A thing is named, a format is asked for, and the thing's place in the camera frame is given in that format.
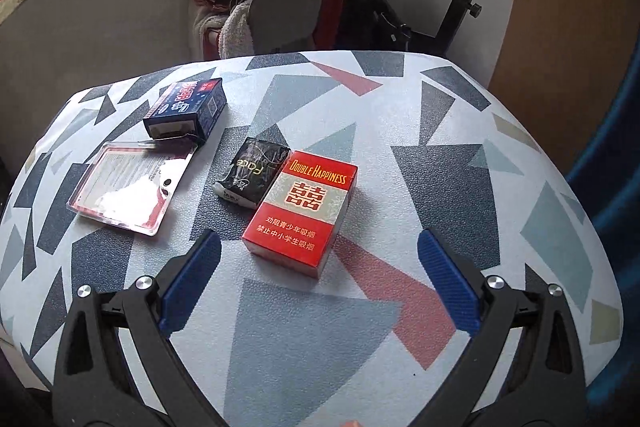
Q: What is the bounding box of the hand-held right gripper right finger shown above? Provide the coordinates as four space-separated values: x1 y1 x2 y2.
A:
417 228 587 427

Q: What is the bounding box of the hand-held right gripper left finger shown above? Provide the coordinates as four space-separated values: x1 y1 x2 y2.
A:
52 229 223 427

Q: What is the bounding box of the clear plastic blister pack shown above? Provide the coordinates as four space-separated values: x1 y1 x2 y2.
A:
66 139 197 237

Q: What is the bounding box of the black glossy packet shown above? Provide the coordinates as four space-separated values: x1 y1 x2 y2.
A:
212 137 292 208

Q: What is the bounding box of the red cigarette box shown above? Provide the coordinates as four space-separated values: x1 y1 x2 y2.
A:
241 150 359 279

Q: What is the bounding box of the blue cardboard box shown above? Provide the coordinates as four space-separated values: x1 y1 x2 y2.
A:
142 78 226 145

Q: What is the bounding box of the blue curtain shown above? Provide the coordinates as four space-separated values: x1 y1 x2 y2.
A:
565 57 640 427

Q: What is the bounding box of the white fleece garment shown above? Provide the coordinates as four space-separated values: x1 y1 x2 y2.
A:
217 2 256 58

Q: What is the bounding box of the wooden wardrobe panel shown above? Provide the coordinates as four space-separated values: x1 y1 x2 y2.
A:
487 0 640 112

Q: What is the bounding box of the red garment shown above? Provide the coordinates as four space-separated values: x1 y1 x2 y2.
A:
320 0 346 50

